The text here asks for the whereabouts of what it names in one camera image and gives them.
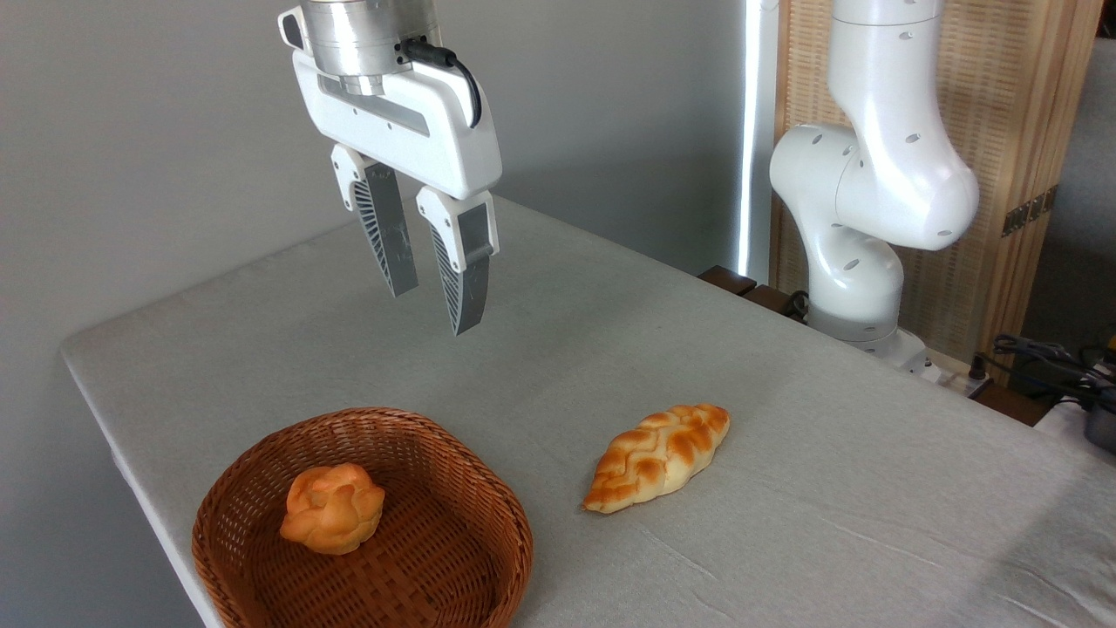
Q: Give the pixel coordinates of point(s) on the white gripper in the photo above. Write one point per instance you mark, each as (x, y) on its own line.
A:
(418, 131)

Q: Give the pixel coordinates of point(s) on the long braided bread loaf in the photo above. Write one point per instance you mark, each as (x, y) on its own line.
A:
(654, 458)

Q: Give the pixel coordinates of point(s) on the dark brown wooden block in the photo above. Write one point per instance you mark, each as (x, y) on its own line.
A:
(726, 279)
(772, 301)

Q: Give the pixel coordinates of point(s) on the round knotted bread roll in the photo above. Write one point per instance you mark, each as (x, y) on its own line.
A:
(333, 510)

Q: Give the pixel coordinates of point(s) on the grey tablecloth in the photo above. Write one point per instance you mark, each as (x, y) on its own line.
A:
(785, 480)

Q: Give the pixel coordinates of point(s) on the brown wicker basket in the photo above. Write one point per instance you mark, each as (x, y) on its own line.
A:
(436, 558)

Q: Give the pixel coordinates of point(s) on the metal screen hinge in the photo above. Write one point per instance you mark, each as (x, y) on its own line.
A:
(1029, 211)

